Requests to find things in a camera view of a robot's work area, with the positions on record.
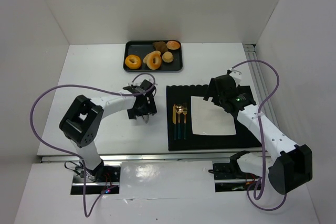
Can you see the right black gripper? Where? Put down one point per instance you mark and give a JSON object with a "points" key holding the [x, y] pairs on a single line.
{"points": [[213, 91]]}

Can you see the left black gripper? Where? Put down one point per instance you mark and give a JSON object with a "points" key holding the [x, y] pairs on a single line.
{"points": [[143, 113]]}

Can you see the tan ring donut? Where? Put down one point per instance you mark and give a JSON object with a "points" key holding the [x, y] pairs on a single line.
{"points": [[153, 60]]}

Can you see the silver metal tongs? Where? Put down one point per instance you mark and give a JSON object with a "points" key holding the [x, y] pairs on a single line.
{"points": [[146, 118]]}

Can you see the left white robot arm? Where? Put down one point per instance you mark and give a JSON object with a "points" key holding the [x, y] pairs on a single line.
{"points": [[81, 122]]}

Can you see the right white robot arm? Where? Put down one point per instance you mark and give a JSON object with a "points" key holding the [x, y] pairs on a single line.
{"points": [[290, 165]]}

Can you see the dark brown chocolate bread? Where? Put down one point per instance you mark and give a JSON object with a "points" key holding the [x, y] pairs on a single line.
{"points": [[160, 46]]}

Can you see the white square plate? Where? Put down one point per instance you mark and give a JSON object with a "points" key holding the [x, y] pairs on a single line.
{"points": [[209, 119]]}

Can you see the orange glazed donut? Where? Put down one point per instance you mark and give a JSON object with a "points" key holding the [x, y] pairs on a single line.
{"points": [[133, 62]]}

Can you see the black placemat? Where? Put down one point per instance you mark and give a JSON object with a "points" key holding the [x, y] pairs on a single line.
{"points": [[182, 94]]}

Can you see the small round tan bun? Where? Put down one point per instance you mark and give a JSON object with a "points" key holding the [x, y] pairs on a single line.
{"points": [[168, 57]]}

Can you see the black serving tray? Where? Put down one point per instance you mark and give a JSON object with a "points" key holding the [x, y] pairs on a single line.
{"points": [[143, 47]]}

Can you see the round bun with white top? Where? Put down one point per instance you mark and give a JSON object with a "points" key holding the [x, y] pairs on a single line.
{"points": [[173, 45]]}

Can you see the aluminium rail frame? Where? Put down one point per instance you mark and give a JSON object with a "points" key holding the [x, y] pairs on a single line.
{"points": [[88, 67]]}

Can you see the gold knife teal handle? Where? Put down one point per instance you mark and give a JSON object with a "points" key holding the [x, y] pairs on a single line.
{"points": [[174, 122]]}

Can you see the gold spoon teal handle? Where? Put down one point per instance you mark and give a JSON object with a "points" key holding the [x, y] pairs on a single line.
{"points": [[179, 110]]}

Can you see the gold fork teal handle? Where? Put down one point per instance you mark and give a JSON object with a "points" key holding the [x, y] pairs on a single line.
{"points": [[184, 111]]}

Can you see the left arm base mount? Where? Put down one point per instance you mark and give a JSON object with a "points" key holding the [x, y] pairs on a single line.
{"points": [[104, 181]]}

